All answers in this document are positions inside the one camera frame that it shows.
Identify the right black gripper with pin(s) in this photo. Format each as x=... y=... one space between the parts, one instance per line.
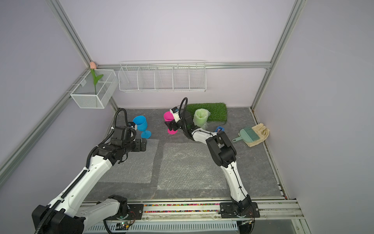
x=169 y=125

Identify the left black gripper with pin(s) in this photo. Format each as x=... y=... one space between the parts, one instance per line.
x=138 y=147

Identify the pink plastic wine glass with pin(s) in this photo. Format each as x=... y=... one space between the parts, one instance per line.
x=168 y=118

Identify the blue tape dispenser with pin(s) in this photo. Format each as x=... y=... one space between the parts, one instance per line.
x=219 y=129

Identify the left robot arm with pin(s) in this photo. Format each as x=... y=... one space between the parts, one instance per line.
x=62 y=216

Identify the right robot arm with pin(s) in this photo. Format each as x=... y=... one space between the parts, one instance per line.
x=223 y=154

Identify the blue plastic wine glass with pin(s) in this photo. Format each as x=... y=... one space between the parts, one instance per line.
x=142 y=125

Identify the artificial grass mat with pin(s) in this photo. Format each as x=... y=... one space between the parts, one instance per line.
x=209 y=111

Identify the green dustpan brush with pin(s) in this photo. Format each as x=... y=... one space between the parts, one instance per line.
x=247 y=134

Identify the artificial tulip flower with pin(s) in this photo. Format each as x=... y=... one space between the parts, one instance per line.
x=96 y=78

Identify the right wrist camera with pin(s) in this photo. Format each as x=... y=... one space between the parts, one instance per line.
x=175 y=113

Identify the white wire wall rack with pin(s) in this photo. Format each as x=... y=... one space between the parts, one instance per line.
x=162 y=76

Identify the white mesh wall basket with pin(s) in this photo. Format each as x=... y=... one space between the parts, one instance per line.
x=84 y=94

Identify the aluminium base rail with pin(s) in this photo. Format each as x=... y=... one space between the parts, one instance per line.
x=183 y=210

